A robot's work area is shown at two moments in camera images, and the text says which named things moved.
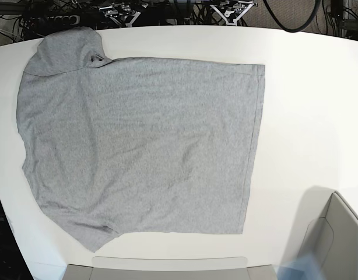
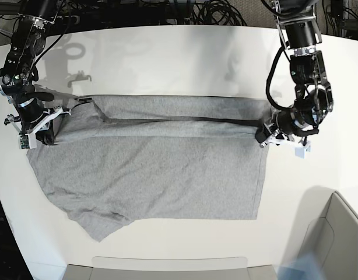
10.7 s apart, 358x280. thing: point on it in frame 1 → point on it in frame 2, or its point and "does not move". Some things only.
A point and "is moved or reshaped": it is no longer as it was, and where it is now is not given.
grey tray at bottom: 170,268 does not move
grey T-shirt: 138,146 is moved or reshaped
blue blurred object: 305,266 does not move
